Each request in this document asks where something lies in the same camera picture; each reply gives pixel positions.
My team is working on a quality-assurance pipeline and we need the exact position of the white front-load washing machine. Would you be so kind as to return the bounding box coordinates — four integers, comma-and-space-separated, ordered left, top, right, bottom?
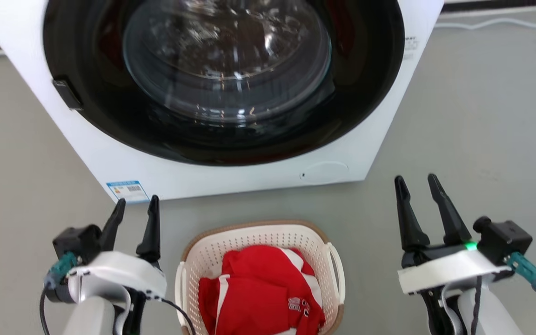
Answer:
0, 0, 445, 204

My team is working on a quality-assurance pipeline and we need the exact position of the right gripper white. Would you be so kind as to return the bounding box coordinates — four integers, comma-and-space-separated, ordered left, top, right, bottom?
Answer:
394, 174, 514, 295

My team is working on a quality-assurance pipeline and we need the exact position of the black washer door latch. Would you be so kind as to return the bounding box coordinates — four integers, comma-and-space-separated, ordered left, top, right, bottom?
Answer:
53, 79, 83, 111

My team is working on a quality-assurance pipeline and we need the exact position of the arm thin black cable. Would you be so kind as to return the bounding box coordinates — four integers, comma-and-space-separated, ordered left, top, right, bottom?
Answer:
471, 276, 482, 335
159, 297, 197, 335

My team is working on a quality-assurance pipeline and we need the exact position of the round white filter cover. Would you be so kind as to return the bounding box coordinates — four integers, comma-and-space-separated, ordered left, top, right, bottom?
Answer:
300, 161, 349, 185

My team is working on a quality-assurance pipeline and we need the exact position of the blue energy label sticker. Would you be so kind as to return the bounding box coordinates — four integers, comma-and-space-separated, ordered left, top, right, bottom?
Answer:
106, 180, 150, 203

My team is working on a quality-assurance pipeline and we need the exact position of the red and white garment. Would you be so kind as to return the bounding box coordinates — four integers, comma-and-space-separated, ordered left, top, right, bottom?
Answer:
198, 245, 326, 335

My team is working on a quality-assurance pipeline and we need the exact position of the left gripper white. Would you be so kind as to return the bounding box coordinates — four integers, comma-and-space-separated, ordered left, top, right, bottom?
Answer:
66, 195, 168, 302

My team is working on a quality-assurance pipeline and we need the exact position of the left camera black cable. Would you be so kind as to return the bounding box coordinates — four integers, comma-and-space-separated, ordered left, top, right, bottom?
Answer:
39, 287, 51, 335

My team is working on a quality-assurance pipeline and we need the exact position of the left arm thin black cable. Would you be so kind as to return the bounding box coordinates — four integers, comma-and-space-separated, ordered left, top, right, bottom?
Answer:
159, 297, 197, 335

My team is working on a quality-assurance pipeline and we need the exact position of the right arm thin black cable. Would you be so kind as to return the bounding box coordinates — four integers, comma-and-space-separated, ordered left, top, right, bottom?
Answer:
471, 276, 482, 335

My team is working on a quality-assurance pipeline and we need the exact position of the round black glass washer door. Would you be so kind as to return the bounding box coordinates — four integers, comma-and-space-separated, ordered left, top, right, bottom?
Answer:
42, 0, 406, 167

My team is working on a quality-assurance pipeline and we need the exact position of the cream plastic laundry basket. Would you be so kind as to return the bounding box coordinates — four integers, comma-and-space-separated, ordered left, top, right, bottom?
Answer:
175, 220, 346, 335

